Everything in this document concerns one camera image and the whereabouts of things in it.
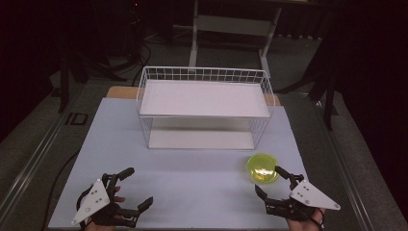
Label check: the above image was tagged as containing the black stand leg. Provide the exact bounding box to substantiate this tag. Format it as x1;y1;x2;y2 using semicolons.
57;52;85;114
278;47;339;131

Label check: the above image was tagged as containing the person's right hand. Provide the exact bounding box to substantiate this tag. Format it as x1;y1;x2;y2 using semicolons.
286;207;326;231

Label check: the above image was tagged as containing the black floor cable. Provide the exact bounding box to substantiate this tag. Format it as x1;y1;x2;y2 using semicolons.
40;149;82;231

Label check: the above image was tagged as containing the metal floor rail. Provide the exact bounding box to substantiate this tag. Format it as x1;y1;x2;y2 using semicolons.
0;108;70;219
315;100;377;231

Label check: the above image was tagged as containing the black floor bracket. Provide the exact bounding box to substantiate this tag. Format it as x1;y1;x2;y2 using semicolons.
64;112;89;126

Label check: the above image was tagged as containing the person's left hand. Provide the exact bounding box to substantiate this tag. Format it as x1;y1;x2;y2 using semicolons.
84;186;127;231

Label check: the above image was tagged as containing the green translucent bowl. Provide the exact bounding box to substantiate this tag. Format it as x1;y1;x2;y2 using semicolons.
246;153;280;185

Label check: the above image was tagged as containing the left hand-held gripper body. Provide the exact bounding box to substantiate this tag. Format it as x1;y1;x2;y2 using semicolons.
70;172;140;229

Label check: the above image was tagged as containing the white metal stand frame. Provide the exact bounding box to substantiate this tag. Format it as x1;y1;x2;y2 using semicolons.
188;0;284;78

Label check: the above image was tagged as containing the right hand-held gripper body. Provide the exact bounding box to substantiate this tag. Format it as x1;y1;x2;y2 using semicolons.
265;173;342;223

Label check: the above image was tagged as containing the pale blue table mat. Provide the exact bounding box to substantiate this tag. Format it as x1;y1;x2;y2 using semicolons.
47;97;310;231

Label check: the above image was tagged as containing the black cable bundle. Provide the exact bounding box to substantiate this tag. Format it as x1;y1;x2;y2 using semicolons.
130;39;152;87

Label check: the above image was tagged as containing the white wire shelf rack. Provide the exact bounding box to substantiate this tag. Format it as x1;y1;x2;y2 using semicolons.
136;65;276;151

